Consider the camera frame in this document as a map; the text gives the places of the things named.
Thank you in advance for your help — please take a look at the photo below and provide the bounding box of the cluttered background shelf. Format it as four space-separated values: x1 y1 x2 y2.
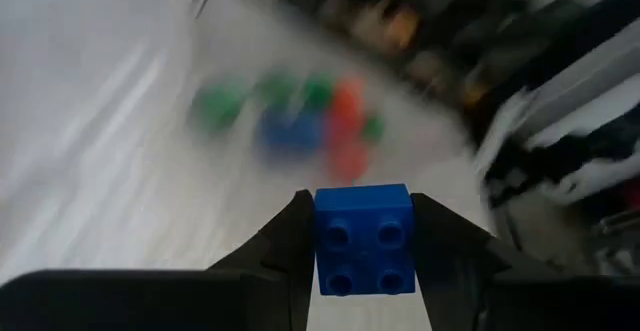
279 0 506 112

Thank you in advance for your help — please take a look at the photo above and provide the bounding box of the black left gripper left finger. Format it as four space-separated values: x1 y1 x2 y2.
0 189 316 331

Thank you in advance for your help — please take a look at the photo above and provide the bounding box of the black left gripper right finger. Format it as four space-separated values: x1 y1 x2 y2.
412 193 640 331

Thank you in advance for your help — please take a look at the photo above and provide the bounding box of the green cube block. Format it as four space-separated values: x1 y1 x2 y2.
302 73 335 112

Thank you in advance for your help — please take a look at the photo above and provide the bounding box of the grey metal frame rail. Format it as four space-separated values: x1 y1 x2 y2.
472 30 640 167

